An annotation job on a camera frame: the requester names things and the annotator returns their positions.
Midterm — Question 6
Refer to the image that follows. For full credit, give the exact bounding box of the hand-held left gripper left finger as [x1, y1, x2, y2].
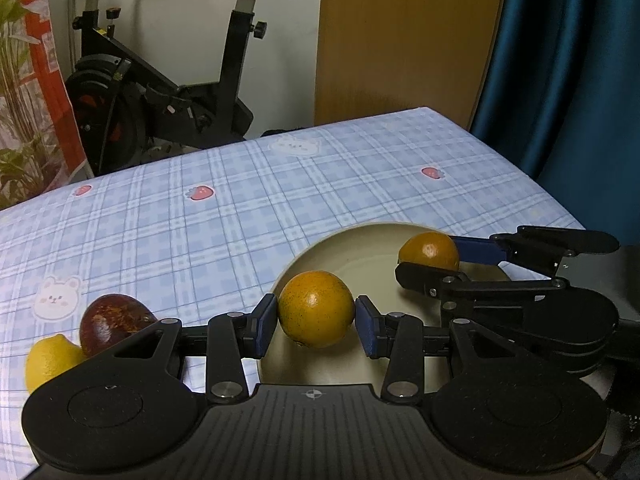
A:
[112, 294, 279, 405]

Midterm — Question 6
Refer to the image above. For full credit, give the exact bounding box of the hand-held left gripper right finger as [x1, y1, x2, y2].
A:
[354, 296, 516, 403]

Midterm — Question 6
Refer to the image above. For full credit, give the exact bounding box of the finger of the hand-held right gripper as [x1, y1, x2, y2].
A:
[395, 261, 571, 313]
[447, 226, 621, 281]

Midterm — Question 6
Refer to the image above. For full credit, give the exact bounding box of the cream round plate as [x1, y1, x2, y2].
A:
[256, 221, 515, 397]

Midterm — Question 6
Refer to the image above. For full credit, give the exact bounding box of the large yellow lemon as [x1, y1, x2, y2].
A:
[25, 333, 87, 395]

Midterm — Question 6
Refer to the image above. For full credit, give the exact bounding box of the dark purple mangosteen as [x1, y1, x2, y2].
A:
[79, 294, 159, 359]

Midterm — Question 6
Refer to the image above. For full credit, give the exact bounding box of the red plant printed wall cloth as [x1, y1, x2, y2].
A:
[0, 0, 97, 211]

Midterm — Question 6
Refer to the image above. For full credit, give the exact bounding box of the dark orange round orange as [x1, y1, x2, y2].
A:
[398, 232, 460, 272]

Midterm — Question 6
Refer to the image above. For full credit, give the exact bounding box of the black exercise bike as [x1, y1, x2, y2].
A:
[46, 0, 327, 177]

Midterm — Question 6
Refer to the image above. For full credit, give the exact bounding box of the dark blue curtain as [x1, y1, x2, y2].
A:
[470, 0, 640, 248]

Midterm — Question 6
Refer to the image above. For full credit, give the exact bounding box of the large yellow-orange speckled orange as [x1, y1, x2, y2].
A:
[278, 270, 356, 349]

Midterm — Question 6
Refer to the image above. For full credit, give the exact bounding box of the light wooden board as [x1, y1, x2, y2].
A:
[314, 0, 511, 131]

